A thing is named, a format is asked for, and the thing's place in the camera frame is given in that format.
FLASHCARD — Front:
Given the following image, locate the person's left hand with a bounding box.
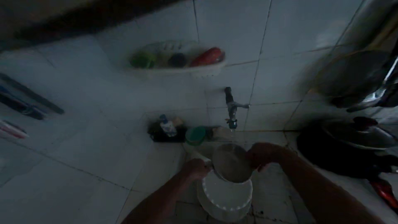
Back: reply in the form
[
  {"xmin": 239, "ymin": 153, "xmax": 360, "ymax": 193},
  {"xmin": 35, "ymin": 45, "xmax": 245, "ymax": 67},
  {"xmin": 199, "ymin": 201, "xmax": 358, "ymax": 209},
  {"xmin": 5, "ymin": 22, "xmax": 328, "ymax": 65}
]
[{"xmin": 181, "ymin": 158, "xmax": 213, "ymax": 181}]

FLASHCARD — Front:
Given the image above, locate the person's right hand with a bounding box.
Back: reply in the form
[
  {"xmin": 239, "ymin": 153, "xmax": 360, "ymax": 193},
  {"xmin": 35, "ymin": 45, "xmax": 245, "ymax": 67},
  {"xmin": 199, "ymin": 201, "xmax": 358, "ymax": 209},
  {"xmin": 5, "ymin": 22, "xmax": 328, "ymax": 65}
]
[{"xmin": 246, "ymin": 142, "xmax": 281, "ymax": 173}]

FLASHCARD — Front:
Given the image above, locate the round metal pot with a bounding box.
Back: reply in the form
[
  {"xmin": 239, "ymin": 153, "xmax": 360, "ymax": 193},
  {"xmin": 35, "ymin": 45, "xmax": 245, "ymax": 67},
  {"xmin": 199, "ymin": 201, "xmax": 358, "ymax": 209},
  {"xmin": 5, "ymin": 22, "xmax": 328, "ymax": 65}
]
[{"xmin": 211, "ymin": 143, "xmax": 254, "ymax": 184}]

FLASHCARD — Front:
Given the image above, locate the person's right forearm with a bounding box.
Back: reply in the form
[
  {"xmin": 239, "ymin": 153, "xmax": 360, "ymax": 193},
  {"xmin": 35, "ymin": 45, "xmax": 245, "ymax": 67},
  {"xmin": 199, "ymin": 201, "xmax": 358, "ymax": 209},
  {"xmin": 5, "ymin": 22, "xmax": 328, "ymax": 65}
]
[{"xmin": 276, "ymin": 146, "xmax": 385, "ymax": 224}]

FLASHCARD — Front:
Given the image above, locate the person's left forearm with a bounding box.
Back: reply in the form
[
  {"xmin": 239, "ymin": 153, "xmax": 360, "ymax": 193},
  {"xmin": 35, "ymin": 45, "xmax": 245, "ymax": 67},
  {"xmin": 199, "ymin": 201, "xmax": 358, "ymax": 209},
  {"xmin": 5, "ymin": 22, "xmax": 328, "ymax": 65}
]
[{"xmin": 121, "ymin": 169, "xmax": 192, "ymax": 224}]

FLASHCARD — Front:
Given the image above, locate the green round container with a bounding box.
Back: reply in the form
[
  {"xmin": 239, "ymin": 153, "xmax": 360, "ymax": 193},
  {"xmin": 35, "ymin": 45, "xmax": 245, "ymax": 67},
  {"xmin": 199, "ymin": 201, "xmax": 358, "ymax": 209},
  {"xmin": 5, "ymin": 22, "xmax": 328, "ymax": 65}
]
[{"xmin": 185, "ymin": 126, "xmax": 206, "ymax": 146}]

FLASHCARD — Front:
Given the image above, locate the white scalloped-rim basin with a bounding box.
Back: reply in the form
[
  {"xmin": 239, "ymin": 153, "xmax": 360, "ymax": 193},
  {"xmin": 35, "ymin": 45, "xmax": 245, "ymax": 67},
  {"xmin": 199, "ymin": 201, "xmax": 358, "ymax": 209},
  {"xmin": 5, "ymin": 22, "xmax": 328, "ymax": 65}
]
[{"xmin": 197, "ymin": 169, "xmax": 253, "ymax": 223}]

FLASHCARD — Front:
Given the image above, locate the white bottle with blue pump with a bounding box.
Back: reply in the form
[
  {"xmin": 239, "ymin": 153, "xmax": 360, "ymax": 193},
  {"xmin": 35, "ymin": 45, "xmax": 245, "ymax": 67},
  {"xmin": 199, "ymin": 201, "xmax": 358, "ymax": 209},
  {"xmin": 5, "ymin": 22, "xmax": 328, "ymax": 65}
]
[{"xmin": 159, "ymin": 114, "xmax": 178, "ymax": 137}]

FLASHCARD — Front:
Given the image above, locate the black tray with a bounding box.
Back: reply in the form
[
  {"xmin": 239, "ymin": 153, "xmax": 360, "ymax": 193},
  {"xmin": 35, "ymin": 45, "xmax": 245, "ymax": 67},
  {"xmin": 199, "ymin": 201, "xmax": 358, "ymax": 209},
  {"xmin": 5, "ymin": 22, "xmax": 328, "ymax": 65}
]
[{"xmin": 147, "ymin": 121, "xmax": 188, "ymax": 143}]

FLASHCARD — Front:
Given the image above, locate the large black pot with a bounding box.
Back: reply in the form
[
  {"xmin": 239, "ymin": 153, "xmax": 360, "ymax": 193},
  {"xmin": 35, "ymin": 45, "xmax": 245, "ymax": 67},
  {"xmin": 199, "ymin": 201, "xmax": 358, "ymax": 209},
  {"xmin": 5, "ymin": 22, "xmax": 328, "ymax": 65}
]
[{"xmin": 296, "ymin": 118, "xmax": 398, "ymax": 179}]

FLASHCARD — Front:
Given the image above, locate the glass lid with dark knob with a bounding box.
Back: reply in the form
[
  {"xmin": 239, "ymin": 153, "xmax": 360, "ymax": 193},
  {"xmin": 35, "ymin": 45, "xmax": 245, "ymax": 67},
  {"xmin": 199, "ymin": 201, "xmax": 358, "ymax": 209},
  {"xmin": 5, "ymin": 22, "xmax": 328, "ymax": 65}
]
[{"xmin": 322, "ymin": 117, "xmax": 398, "ymax": 150}]

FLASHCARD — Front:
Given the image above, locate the red bundle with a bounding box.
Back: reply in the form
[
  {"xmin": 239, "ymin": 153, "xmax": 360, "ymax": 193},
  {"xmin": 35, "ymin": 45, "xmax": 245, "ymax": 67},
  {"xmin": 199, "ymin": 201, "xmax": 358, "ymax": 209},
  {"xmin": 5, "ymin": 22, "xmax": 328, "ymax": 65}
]
[{"xmin": 190, "ymin": 47, "xmax": 226, "ymax": 67}]

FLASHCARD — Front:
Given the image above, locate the dark round item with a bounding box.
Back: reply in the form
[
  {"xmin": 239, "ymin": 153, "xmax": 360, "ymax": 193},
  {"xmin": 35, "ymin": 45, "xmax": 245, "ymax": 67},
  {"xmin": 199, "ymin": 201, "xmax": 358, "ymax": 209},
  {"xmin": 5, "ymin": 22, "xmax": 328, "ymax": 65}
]
[{"xmin": 168, "ymin": 52, "xmax": 188, "ymax": 68}]

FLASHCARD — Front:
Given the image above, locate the green scrubber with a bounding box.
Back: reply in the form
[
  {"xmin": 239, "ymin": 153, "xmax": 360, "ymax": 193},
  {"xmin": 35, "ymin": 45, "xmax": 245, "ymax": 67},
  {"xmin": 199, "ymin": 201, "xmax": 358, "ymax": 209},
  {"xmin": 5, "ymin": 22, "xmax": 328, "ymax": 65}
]
[{"xmin": 130, "ymin": 51, "xmax": 157, "ymax": 69}]

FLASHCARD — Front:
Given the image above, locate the large round hanging pan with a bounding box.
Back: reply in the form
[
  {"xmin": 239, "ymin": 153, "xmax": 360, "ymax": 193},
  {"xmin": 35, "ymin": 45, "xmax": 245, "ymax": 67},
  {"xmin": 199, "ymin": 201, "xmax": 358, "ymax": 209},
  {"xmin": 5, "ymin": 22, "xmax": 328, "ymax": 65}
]
[{"xmin": 315, "ymin": 50, "xmax": 393, "ymax": 108}]

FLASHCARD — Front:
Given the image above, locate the dark blue long object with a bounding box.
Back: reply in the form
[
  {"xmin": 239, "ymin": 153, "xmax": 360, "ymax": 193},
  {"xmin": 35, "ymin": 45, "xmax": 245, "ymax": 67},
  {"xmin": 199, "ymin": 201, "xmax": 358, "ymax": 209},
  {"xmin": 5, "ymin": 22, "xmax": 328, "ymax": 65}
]
[{"xmin": 0, "ymin": 86, "xmax": 47, "ymax": 121}]

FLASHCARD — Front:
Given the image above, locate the red and white object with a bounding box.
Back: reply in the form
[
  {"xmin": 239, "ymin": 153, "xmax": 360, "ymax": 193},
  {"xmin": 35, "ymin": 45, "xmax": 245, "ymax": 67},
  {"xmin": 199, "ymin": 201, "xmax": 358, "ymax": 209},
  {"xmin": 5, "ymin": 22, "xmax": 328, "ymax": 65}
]
[{"xmin": 0, "ymin": 120, "xmax": 29, "ymax": 139}]

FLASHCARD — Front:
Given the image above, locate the metal wall faucet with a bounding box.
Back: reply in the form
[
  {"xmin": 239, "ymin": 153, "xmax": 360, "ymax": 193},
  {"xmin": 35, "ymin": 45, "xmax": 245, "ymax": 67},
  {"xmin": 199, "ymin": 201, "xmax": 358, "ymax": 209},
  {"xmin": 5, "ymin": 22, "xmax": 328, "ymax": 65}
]
[{"xmin": 224, "ymin": 86, "xmax": 250, "ymax": 129}]

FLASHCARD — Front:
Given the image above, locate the white plastic wall rack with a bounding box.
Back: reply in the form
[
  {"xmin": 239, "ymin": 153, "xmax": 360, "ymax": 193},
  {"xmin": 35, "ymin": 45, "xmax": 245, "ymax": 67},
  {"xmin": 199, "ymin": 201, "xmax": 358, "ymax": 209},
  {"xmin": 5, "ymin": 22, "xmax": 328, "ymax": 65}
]
[{"xmin": 128, "ymin": 40, "xmax": 227, "ymax": 77}]

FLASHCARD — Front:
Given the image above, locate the red-handled utensil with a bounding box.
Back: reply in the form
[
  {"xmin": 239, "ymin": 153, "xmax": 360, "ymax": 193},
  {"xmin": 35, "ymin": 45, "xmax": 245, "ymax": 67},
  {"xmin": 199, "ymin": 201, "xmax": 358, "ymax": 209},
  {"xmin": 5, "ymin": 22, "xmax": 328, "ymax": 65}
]
[{"xmin": 368, "ymin": 177, "xmax": 398, "ymax": 213}]

